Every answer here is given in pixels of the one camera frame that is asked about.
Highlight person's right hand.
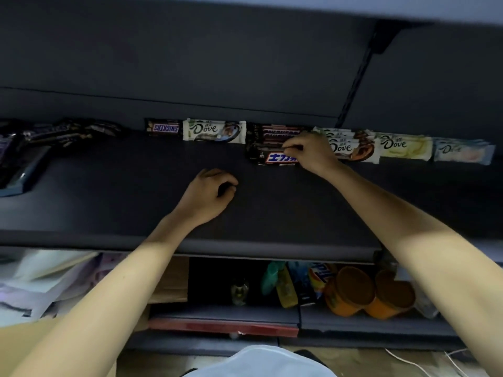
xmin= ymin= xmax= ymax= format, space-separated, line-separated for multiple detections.
xmin=282 ymin=132 xmax=343 ymax=180

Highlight person's left hand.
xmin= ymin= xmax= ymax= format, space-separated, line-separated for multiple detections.
xmin=172 ymin=168 xmax=239 ymax=228

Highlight Dove bar blue white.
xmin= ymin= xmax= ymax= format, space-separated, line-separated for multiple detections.
xmin=182 ymin=117 xmax=248 ymax=145

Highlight short brown chocolate bar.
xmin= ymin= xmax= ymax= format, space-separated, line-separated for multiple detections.
xmin=144 ymin=118 xmax=184 ymax=138

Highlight Dove bar yellow green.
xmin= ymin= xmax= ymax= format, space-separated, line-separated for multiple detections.
xmin=375 ymin=132 xmax=434 ymax=162

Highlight dark grey metal shelf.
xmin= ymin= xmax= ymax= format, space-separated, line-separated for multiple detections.
xmin=0 ymin=0 xmax=503 ymax=358

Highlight pile of mixed chocolate bars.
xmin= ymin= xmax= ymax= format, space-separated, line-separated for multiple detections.
xmin=0 ymin=118 xmax=127 ymax=198

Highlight person's left forearm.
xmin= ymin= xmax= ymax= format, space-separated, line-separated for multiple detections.
xmin=12 ymin=212 xmax=197 ymax=377

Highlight person's right forearm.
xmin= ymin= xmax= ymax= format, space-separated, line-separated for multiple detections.
xmin=324 ymin=164 xmax=503 ymax=377

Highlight person's black trousers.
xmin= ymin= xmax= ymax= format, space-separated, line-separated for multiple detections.
xmin=294 ymin=349 xmax=327 ymax=368

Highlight teal plastic bottle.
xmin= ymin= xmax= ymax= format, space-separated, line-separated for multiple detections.
xmin=260 ymin=261 xmax=286 ymax=295

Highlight blue printed package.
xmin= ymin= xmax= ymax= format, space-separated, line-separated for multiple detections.
xmin=88 ymin=252 xmax=127 ymax=288

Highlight orange blue detergent bag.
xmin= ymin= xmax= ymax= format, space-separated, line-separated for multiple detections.
xmin=308 ymin=262 xmax=339 ymax=300

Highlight yellow plastic bottle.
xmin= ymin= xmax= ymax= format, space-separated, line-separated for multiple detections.
xmin=275 ymin=266 xmax=300 ymax=310

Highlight dark blue carton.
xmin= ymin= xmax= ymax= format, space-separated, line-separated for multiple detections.
xmin=288 ymin=261 xmax=318 ymax=307

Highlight orange plastic tub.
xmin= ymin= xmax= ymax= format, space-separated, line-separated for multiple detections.
xmin=323 ymin=265 xmax=376 ymax=319
xmin=365 ymin=269 xmax=417 ymax=321

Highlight clear plastic container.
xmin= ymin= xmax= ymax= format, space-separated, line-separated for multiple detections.
xmin=394 ymin=266 xmax=440 ymax=320

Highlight cardboard box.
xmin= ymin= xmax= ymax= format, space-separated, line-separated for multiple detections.
xmin=0 ymin=305 xmax=151 ymax=377

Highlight white cable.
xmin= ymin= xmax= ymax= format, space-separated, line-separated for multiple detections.
xmin=384 ymin=347 xmax=485 ymax=377

